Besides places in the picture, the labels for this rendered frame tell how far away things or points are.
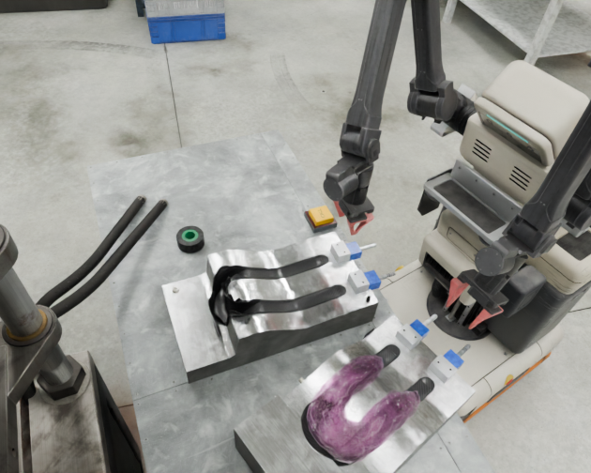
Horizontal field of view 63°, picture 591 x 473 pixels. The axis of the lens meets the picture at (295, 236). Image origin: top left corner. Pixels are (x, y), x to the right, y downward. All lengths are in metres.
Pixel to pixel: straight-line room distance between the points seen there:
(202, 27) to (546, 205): 3.58
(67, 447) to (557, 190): 1.12
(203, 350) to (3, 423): 0.42
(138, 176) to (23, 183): 1.47
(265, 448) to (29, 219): 2.12
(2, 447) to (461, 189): 1.17
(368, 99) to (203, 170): 0.80
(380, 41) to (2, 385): 0.97
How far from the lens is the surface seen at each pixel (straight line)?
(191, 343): 1.20
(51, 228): 2.79
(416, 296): 2.08
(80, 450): 1.23
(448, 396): 1.22
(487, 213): 1.35
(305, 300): 1.24
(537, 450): 2.27
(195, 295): 1.28
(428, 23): 1.20
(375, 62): 1.06
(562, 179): 0.97
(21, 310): 1.02
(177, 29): 4.24
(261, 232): 1.49
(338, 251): 1.30
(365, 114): 1.06
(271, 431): 1.05
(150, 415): 1.21
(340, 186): 1.05
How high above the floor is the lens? 1.90
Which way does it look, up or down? 48 degrees down
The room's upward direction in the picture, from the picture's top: 6 degrees clockwise
